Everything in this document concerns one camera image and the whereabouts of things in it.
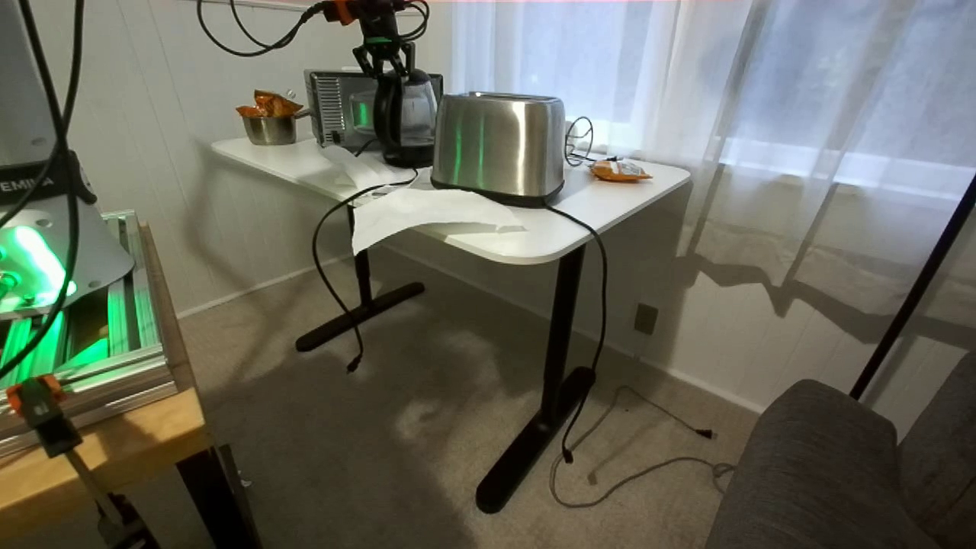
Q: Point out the black slanted pole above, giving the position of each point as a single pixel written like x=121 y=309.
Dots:
x=917 y=291

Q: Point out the orange food pieces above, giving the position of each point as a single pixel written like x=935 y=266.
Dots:
x=273 y=102

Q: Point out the stainless steel toaster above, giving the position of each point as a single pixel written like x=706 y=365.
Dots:
x=498 y=143

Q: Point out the small orange plate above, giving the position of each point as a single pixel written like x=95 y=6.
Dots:
x=618 y=171

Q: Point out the grey metal mounting plate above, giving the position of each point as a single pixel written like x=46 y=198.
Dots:
x=85 y=255

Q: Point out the silver toaster oven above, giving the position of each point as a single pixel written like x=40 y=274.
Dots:
x=337 y=107

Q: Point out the white sheer curtain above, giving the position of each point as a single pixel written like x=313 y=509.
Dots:
x=793 y=82

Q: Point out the wall power outlet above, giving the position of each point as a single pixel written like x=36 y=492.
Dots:
x=647 y=319

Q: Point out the small metal bowl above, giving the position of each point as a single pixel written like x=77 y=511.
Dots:
x=269 y=130

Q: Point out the orange black clamp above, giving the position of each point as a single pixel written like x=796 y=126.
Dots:
x=46 y=416

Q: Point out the white standing desk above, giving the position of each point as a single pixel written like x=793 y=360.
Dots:
x=559 y=338

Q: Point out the black glass electric kettle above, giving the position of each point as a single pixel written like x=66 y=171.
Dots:
x=405 y=118

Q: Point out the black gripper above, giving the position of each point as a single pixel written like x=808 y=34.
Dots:
x=386 y=19

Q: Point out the grey fabric sofa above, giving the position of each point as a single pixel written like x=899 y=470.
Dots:
x=811 y=468

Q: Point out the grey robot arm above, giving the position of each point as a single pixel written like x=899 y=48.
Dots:
x=20 y=102

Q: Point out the crumpled white paper towel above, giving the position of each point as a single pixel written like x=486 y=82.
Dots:
x=351 y=168

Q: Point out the wooden workbench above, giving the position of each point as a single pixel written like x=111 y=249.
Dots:
x=111 y=446

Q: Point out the black kettle power base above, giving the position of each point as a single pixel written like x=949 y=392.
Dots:
x=405 y=161

